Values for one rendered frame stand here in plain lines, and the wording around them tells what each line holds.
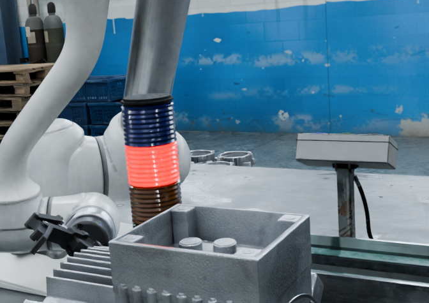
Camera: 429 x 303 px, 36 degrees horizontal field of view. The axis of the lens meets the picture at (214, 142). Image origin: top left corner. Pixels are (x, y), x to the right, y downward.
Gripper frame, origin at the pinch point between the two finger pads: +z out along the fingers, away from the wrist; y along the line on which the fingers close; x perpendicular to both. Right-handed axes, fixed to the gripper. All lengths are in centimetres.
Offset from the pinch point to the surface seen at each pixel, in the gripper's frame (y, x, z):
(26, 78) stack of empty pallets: 98, -51, -626
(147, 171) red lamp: 3.9, 19.7, 21.0
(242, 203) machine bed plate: -32, 19, -79
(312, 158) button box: -22.2, 36.0, -22.1
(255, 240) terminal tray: -4.2, 23.0, 41.6
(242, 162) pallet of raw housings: -62, 27, -251
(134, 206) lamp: 2.3, 15.4, 19.2
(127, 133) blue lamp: 8.2, 21.5, 20.0
